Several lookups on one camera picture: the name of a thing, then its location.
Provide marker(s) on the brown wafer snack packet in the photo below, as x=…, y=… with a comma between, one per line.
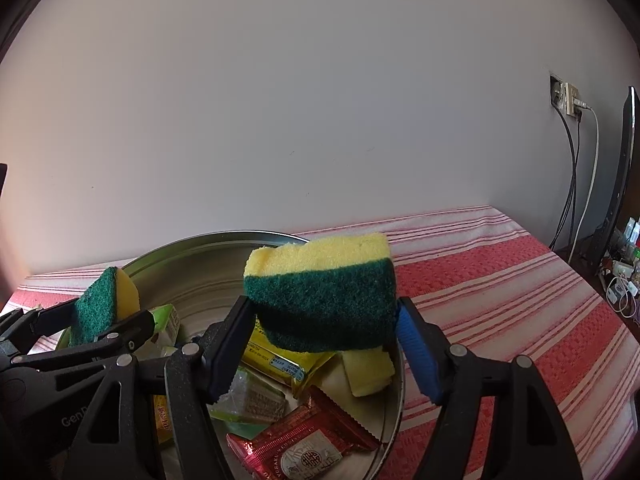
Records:
x=255, y=400

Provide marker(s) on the wall socket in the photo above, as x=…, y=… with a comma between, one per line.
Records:
x=567, y=95

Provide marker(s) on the red white striped tablecloth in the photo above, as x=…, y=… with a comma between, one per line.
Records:
x=500, y=310

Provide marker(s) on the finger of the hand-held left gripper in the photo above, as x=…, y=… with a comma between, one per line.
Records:
x=45, y=322
x=135, y=332

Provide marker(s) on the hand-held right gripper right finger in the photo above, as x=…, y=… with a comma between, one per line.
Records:
x=417, y=355

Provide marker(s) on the green snack packet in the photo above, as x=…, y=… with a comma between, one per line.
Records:
x=167, y=325
x=242, y=429

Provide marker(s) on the black monitor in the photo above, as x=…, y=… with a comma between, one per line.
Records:
x=620, y=175

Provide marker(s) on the yellow packet with blue print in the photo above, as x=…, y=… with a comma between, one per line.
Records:
x=280, y=360

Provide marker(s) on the small white bottles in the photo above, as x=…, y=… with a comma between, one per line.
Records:
x=632, y=240

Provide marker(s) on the red snack packet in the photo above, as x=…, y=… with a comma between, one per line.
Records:
x=345, y=420
x=285, y=455

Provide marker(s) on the round metal basin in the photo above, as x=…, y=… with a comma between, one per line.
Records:
x=210, y=280

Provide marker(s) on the yellow green sponge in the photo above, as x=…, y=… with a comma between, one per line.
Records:
x=95, y=305
x=320, y=300
x=370, y=372

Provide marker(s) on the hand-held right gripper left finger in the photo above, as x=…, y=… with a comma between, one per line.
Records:
x=230, y=355

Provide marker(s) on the large yellow snack packet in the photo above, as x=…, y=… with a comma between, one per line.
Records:
x=162, y=420

